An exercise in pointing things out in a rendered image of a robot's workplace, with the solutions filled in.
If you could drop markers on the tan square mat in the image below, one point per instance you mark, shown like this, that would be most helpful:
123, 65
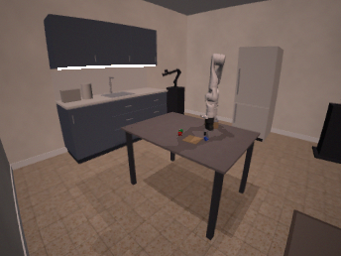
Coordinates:
192, 139

